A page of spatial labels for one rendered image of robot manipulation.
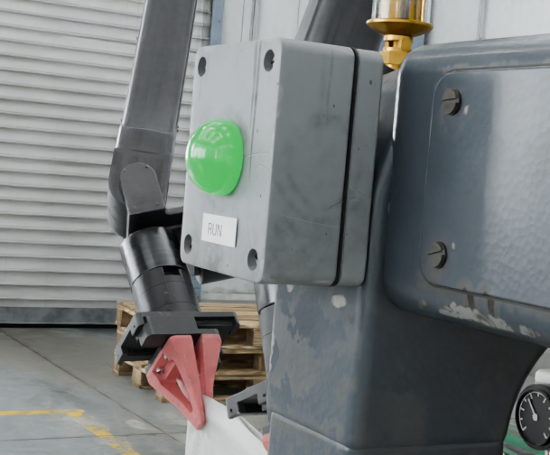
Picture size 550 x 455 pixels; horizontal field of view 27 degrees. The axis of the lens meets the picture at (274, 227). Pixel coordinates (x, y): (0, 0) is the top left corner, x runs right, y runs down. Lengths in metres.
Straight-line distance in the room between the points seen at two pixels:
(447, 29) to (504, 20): 0.68
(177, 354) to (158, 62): 0.34
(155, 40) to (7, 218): 6.99
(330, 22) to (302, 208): 0.41
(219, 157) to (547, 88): 0.13
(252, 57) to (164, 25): 0.79
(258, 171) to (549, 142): 0.11
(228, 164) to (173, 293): 0.62
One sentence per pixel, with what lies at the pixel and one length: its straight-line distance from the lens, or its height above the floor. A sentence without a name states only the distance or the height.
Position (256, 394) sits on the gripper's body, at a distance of 0.74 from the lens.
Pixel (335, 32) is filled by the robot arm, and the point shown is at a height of 1.38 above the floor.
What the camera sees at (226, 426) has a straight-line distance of 0.95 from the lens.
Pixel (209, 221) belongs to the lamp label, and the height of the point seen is 1.26.
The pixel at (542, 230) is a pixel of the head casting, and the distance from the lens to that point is 0.36.
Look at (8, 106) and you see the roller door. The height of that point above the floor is 1.55.
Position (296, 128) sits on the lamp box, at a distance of 0.41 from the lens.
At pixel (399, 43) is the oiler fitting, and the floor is 1.34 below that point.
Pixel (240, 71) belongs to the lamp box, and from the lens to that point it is 0.44.
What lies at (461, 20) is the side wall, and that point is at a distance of 9.03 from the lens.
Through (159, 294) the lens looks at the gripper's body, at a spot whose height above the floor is 1.16.
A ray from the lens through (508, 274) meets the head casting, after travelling 0.38.
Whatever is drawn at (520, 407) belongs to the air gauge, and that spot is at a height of 1.16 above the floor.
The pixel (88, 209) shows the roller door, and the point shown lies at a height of 0.87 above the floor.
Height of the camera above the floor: 1.28
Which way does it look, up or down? 3 degrees down
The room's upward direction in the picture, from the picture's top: 5 degrees clockwise
